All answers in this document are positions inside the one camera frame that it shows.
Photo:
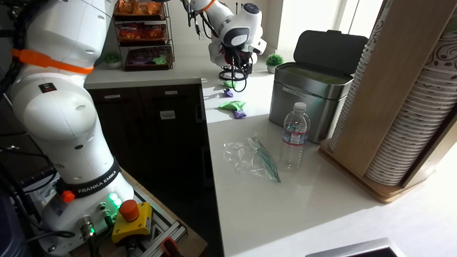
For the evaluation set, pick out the wooden cup dispenser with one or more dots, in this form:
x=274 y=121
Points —
x=401 y=40

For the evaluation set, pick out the small green plant left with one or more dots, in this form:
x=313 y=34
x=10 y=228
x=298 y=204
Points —
x=113 y=60

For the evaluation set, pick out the steel trash bin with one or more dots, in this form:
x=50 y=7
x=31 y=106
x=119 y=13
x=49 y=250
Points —
x=318 y=74

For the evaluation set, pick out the small green plant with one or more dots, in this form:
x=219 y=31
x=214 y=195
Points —
x=113 y=60
x=273 y=61

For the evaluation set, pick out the snack display rack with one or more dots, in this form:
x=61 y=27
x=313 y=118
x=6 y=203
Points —
x=143 y=34

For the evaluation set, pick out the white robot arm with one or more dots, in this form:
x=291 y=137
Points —
x=56 y=44

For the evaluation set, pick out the clear zip plastic bag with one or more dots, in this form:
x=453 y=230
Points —
x=251 y=157

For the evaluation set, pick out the stack of paper cups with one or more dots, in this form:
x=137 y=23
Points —
x=431 y=97

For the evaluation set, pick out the yellow emergency stop box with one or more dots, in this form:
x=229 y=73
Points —
x=133 y=218

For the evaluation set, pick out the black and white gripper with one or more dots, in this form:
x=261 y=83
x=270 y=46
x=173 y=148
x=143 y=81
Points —
x=237 y=48

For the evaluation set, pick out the small green plant right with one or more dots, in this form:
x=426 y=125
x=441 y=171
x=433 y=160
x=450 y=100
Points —
x=273 y=61

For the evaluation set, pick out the green sachet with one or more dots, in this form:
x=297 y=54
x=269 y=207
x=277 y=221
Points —
x=229 y=84
x=231 y=106

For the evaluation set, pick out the clear plastic water bottle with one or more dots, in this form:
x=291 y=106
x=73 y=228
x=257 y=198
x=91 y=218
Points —
x=294 y=134

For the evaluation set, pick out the dark wooden cabinet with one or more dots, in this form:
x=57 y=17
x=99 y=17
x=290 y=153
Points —
x=159 y=135

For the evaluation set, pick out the purple sachet near gripper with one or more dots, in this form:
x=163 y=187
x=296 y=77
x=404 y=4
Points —
x=227 y=93

